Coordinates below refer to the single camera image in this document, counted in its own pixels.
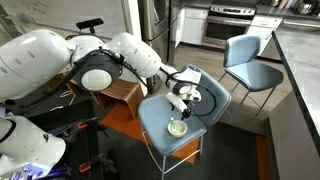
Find orange and black clamp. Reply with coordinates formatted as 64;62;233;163
78;153;118;175
76;117;110;138

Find black stereo camera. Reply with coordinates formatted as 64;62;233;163
75;17;105;31

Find blue padded chair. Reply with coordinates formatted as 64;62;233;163
218;34;284;125
137;63;232;180

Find wall whiteboard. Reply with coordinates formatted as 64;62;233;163
0;0;130;44

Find steel kettle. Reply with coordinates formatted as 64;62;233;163
296;0;316;16

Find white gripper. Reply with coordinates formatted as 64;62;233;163
165;92;192;121

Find stainless steel fridge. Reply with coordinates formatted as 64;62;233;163
137;0;183;94

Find white bowl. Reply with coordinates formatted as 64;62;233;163
167;120;188;139

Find white drawer cabinet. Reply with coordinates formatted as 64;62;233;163
246;14;284;62

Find white cabinet door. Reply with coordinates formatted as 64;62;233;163
175;7;210;47

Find black robot stand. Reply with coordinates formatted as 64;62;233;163
0;89;118;180

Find grey island counter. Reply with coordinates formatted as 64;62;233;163
266;29;320;180

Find wooden stool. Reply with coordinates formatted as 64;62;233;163
66;78;145;120

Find stainless steel oven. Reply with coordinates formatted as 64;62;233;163
201;3;258;47

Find green marker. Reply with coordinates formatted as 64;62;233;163
170;116;178;132

